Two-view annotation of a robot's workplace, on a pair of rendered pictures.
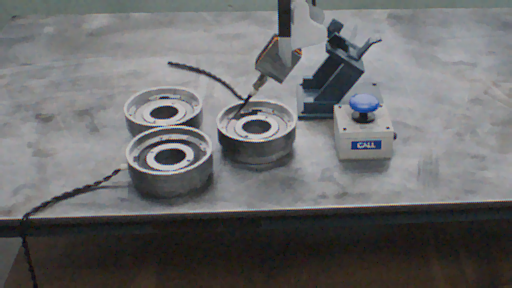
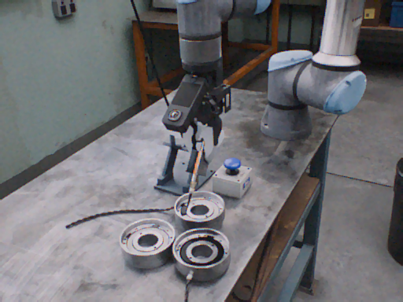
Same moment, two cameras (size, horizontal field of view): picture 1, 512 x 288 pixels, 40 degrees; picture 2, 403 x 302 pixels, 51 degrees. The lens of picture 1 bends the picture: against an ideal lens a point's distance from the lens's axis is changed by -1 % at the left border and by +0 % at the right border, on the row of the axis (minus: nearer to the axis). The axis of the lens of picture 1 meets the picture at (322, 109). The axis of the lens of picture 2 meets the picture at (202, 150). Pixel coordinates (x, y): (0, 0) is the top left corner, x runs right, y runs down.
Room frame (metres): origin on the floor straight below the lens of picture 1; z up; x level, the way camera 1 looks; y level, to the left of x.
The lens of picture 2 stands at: (0.36, 0.65, 1.36)
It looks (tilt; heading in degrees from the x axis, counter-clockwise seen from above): 29 degrees down; 306
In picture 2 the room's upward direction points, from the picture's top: 3 degrees counter-clockwise
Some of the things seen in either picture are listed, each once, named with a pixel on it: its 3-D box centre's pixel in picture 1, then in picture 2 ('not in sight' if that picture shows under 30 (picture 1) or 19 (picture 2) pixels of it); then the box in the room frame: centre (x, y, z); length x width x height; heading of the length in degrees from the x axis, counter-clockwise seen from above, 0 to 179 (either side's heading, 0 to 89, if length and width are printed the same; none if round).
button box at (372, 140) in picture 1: (366, 130); (233, 178); (0.79, -0.06, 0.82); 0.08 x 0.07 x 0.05; 96
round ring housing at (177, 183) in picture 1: (170, 162); (201, 255); (0.71, 0.19, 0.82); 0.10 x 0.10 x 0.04
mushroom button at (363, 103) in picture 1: (363, 114); (232, 170); (0.79, -0.05, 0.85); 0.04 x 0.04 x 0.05
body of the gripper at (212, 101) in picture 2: not in sight; (204, 88); (0.80, 0.02, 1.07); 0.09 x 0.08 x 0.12; 93
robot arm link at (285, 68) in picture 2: not in sight; (291, 75); (0.80, -0.40, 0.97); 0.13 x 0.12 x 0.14; 164
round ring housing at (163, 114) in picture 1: (164, 117); (148, 244); (0.81, 0.22, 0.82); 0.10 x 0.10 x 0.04
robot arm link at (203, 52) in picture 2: not in sight; (199, 48); (0.80, 0.03, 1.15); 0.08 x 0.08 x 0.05
